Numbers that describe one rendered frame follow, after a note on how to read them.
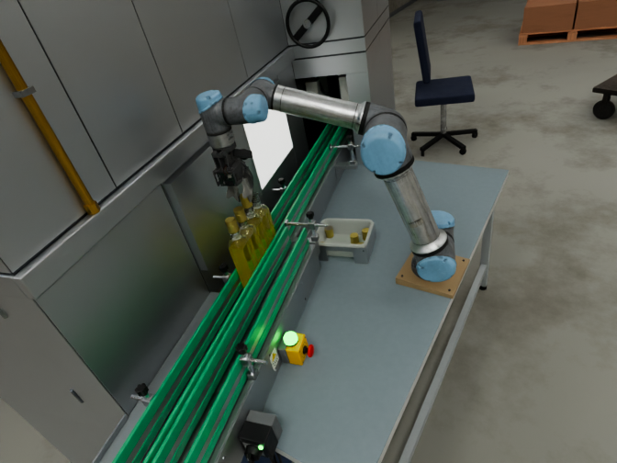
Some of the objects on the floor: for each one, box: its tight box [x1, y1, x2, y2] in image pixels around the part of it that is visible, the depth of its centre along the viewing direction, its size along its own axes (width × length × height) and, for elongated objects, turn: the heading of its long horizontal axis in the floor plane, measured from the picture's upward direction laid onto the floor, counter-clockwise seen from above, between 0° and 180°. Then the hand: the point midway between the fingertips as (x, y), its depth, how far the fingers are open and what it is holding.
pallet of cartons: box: [518, 0, 617, 46], centre depth 566 cm, size 136×98×47 cm
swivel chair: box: [410, 10, 477, 156], centre depth 358 cm, size 64×61×110 cm
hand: (244, 197), depth 136 cm, fingers closed on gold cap, 3 cm apart
